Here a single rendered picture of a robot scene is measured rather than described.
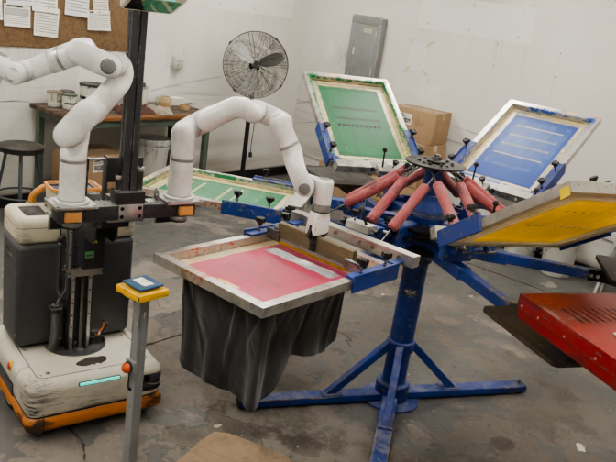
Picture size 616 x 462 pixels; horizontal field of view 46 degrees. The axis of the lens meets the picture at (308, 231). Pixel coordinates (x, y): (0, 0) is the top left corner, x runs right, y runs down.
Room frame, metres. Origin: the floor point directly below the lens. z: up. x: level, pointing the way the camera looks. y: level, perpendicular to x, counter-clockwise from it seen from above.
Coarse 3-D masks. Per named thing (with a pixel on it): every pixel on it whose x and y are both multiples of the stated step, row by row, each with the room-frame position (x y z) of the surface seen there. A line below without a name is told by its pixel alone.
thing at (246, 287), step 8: (296, 264) 2.76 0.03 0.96; (320, 264) 2.80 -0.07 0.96; (304, 272) 2.68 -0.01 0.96; (312, 272) 2.69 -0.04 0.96; (336, 272) 2.73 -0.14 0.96; (344, 272) 2.74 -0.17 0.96; (232, 280) 2.48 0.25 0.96; (240, 280) 2.49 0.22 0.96; (312, 280) 2.60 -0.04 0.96; (320, 280) 2.61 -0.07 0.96; (328, 280) 2.63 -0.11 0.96; (240, 288) 2.43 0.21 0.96; (248, 288) 2.44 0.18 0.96; (256, 288) 2.45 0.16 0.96; (288, 288) 2.49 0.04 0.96; (296, 288) 2.50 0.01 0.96; (304, 288) 2.52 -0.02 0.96; (256, 296) 2.37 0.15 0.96; (264, 296) 2.38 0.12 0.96; (272, 296) 2.39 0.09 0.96; (280, 296) 2.40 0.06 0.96
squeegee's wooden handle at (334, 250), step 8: (280, 224) 2.95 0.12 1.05; (288, 224) 2.95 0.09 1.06; (280, 232) 2.95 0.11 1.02; (288, 232) 2.93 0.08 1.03; (296, 232) 2.90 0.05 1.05; (304, 232) 2.87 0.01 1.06; (288, 240) 2.92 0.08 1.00; (296, 240) 2.89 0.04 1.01; (304, 240) 2.87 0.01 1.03; (320, 240) 2.82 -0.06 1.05; (328, 240) 2.80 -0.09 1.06; (320, 248) 2.81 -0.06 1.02; (328, 248) 2.79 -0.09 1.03; (336, 248) 2.76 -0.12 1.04; (344, 248) 2.74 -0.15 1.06; (352, 248) 2.74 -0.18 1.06; (328, 256) 2.78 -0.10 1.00; (336, 256) 2.76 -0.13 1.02; (344, 256) 2.73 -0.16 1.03; (352, 256) 2.71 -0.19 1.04
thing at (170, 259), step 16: (224, 240) 2.82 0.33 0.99; (240, 240) 2.87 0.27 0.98; (256, 240) 2.94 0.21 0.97; (160, 256) 2.54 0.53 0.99; (176, 256) 2.60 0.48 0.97; (192, 256) 2.67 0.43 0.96; (368, 256) 2.89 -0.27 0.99; (176, 272) 2.47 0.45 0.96; (192, 272) 2.42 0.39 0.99; (208, 288) 2.36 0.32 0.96; (224, 288) 2.32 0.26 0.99; (320, 288) 2.45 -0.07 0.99; (336, 288) 2.50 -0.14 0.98; (240, 304) 2.26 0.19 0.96; (256, 304) 2.22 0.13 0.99; (272, 304) 2.24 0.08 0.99; (288, 304) 2.30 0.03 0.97
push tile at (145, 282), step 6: (138, 276) 2.36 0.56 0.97; (144, 276) 2.37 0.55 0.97; (126, 282) 2.30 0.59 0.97; (132, 282) 2.30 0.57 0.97; (138, 282) 2.31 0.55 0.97; (144, 282) 2.31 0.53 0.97; (150, 282) 2.32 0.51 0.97; (156, 282) 2.33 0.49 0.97; (138, 288) 2.26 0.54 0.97; (144, 288) 2.27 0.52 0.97; (150, 288) 2.29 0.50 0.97
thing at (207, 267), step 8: (264, 248) 2.89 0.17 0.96; (280, 248) 2.92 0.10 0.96; (288, 248) 2.94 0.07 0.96; (232, 256) 2.74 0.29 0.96; (240, 256) 2.76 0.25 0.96; (248, 256) 2.77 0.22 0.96; (272, 256) 2.81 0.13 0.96; (304, 256) 2.87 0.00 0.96; (192, 264) 2.59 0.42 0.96; (200, 264) 2.60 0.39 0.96; (208, 264) 2.61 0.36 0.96; (288, 264) 2.74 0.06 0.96; (208, 272) 2.53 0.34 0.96; (216, 272) 2.54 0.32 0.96; (224, 272) 2.55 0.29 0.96
